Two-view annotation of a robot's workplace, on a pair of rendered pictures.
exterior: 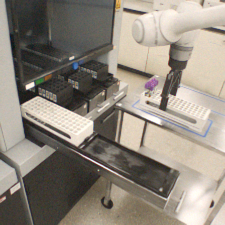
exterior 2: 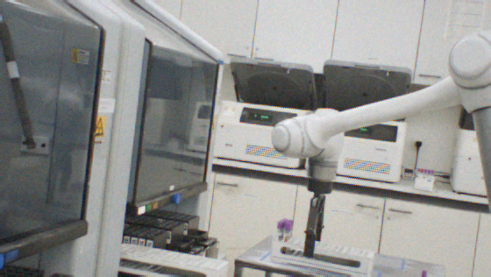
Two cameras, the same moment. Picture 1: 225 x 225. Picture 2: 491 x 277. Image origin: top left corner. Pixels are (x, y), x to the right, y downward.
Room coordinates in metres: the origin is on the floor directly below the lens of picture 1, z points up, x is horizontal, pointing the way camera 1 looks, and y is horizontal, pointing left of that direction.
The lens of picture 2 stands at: (-0.98, 0.50, 1.29)
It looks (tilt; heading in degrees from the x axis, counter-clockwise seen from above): 3 degrees down; 345
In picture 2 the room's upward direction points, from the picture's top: 7 degrees clockwise
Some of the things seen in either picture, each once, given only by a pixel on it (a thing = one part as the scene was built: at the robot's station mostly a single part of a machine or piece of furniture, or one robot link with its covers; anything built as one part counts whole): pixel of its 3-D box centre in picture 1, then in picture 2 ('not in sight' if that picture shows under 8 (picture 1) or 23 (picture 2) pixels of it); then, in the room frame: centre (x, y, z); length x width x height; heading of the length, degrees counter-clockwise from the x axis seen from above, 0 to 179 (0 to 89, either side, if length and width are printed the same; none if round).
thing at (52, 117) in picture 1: (55, 120); (167, 267); (0.71, 0.22, 0.83); 0.30 x 0.10 x 0.06; 62
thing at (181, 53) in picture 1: (180, 50); (322, 170); (0.89, -0.24, 1.11); 0.09 x 0.09 x 0.06
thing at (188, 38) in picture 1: (184, 23); (323, 134); (0.88, -0.23, 1.21); 0.13 x 0.11 x 0.16; 126
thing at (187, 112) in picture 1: (173, 108); (322, 255); (0.87, -0.27, 0.85); 0.30 x 0.10 x 0.06; 60
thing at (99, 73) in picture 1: (101, 72); (190, 227); (1.16, 0.08, 0.85); 0.12 x 0.02 x 0.06; 151
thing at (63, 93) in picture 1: (63, 93); (156, 244); (0.89, 0.23, 0.85); 0.12 x 0.02 x 0.06; 152
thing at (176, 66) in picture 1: (176, 68); (318, 194); (0.89, -0.24, 1.03); 0.08 x 0.07 x 0.09; 150
